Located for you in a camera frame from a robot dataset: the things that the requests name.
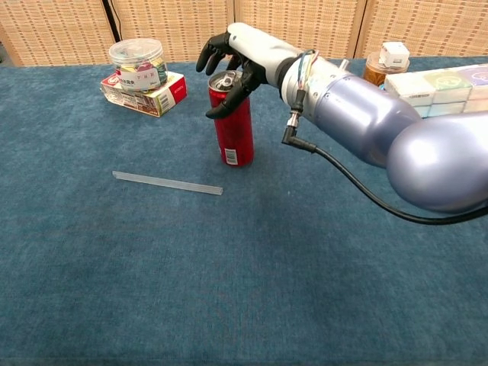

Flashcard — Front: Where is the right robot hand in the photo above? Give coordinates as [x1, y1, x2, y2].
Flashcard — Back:
[195, 22, 302, 120]

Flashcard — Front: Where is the red soda can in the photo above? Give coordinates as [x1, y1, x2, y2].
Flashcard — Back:
[207, 70, 255, 168]

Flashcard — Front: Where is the clear plastic straw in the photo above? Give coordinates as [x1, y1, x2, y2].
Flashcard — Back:
[111, 171, 224, 197]

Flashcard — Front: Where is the bamboo folding screen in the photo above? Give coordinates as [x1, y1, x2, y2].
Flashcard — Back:
[0, 0, 488, 68]

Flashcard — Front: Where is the red and white carton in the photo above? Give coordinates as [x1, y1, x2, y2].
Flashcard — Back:
[100, 71, 188, 118]

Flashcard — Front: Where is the clear jar of colourful clips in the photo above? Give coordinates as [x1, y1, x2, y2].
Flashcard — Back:
[108, 38, 169, 92]

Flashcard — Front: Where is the amber jar of rubber bands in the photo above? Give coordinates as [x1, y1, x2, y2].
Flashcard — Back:
[361, 52, 411, 88]

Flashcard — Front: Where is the small white box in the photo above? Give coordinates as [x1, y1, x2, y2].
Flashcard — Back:
[379, 41, 409, 69]

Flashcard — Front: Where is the wrapped tissue multipack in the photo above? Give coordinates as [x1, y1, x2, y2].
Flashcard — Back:
[383, 63, 488, 119]

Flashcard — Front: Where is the blue table cloth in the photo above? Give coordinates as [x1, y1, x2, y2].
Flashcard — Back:
[0, 56, 488, 366]

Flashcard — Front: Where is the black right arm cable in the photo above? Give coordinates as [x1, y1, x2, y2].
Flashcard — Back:
[281, 110, 488, 226]

